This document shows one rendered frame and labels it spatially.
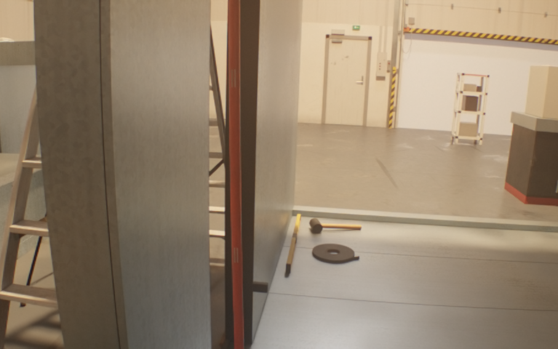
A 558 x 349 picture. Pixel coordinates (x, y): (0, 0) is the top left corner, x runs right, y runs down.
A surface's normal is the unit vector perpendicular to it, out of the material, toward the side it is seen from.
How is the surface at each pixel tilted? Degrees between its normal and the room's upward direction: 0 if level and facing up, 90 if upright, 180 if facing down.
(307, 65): 90
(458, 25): 90
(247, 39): 90
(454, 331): 0
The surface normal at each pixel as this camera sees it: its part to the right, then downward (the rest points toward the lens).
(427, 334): 0.04, -0.97
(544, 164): -0.13, 0.23
